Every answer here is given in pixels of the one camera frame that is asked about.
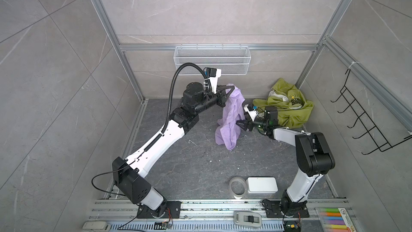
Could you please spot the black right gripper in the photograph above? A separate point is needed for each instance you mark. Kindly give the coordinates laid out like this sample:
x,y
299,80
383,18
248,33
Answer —
x,y
246,123

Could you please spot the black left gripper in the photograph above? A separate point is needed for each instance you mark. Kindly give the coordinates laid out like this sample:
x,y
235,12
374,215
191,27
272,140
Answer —
x,y
220,98

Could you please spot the purple cloth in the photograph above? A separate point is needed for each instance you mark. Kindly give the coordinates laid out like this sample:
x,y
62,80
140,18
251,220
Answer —
x,y
228,132

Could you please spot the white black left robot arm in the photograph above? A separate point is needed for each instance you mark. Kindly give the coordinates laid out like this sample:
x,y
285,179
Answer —
x,y
129,173

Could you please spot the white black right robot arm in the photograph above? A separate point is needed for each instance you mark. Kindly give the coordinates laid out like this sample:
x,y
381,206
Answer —
x,y
313,155

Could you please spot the green cloth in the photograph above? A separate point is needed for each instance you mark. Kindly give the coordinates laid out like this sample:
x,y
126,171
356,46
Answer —
x,y
293,108

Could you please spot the white rectangular box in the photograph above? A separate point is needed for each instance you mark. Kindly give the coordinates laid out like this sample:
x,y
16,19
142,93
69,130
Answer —
x,y
267,185

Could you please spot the clear tape roll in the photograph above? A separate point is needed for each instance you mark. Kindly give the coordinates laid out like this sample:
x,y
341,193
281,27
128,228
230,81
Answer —
x,y
237,187

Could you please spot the grey handheld device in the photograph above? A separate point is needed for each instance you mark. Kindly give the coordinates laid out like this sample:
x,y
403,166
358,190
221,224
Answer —
x,y
247,219

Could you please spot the pack of coloured markers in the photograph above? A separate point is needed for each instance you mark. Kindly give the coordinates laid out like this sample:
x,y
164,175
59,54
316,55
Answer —
x,y
334,219

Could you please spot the white power adapter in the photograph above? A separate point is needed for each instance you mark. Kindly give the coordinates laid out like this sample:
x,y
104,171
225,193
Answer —
x,y
95,226

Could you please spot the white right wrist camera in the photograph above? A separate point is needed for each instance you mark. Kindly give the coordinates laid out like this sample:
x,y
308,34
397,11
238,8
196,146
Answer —
x,y
251,111

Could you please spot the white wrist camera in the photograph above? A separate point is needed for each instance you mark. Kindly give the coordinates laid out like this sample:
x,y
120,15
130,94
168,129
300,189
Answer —
x,y
251,111
213,75

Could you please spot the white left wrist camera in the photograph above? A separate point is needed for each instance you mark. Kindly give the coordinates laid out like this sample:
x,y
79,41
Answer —
x,y
213,75

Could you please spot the white wire mesh basket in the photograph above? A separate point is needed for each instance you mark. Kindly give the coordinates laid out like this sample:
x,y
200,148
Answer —
x,y
231,60

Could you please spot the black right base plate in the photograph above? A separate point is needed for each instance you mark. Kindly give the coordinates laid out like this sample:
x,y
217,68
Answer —
x,y
273,209

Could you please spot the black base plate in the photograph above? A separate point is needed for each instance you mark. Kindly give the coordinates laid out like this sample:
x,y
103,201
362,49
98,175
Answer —
x,y
166,209
273,209

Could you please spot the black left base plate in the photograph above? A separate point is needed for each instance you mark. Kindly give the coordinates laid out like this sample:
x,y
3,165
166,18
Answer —
x,y
166,209

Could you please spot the black wire hook rack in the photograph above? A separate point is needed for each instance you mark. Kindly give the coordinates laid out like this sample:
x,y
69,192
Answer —
x,y
368,126

